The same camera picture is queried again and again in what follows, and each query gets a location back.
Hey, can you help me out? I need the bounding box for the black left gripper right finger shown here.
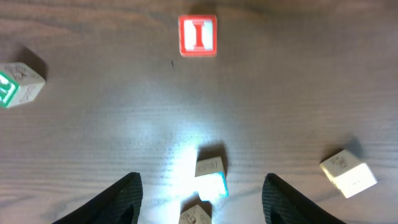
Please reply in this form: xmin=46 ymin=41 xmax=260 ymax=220
xmin=262 ymin=173 xmax=345 ymax=224

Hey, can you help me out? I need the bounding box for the green letter R block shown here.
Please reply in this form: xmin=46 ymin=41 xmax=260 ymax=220
xmin=1 ymin=62 xmax=45 ymax=108

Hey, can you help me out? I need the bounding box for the blue number 2 block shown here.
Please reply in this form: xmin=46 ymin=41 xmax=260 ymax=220
xmin=195 ymin=157 xmax=229 ymax=201

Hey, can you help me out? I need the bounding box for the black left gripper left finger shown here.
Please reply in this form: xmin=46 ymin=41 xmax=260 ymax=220
xmin=54 ymin=172 xmax=143 ymax=224

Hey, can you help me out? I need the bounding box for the green letter J block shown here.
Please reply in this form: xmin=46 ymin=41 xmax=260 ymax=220
xmin=178 ymin=205 xmax=212 ymax=224

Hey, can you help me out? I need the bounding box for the red letter I block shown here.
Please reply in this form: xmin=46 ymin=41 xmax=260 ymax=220
xmin=178 ymin=15 xmax=218 ymax=57

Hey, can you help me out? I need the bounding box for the yellow engraved wooden block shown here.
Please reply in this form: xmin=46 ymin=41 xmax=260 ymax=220
xmin=320 ymin=149 xmax=377 ymax=198

